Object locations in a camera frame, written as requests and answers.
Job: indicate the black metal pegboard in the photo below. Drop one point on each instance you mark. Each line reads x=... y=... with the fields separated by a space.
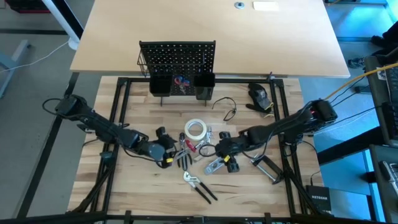
x=177 y=56

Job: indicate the dark side desk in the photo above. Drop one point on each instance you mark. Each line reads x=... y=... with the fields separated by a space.
x=377 y=102
x=377 y=202

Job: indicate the white masking tape roll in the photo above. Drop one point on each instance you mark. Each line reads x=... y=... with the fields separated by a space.
x=195 y=138

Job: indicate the clear safety glasses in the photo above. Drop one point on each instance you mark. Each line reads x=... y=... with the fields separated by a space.
x=234 y=109

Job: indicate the black crate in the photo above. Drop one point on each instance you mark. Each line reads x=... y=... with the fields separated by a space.
x=28 y=6

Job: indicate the black C-clamp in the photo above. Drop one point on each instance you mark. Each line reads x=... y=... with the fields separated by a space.
x=277 y=171

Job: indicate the black Netgear network switch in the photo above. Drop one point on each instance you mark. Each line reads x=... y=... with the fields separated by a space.
x=318 y=199

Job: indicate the black plastic bin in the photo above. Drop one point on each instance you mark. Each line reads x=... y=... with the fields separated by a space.
x=160 y=85
x=203 y=84

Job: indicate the round silver desk grommet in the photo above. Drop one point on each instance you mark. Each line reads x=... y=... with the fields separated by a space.
x=239 y=5

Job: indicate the pale yellow pad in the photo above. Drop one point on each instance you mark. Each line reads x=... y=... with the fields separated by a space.
x=265 y=6

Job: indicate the white desk leg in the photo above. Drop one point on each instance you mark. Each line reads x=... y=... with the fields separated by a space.
x=60 y=18

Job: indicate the grey metal stand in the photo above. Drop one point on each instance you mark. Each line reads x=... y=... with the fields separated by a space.
x=12 y=62

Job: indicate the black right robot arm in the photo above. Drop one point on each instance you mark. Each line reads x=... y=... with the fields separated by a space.
x=280 y=127

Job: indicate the light wood desk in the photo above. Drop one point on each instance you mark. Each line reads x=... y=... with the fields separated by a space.
x=248 y=37

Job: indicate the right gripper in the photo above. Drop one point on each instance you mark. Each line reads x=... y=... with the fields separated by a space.
x=237 y=144

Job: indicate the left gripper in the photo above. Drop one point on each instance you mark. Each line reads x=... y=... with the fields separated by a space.
x=157 y=152

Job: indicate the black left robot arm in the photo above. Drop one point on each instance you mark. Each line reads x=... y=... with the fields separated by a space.
x=102 y=127

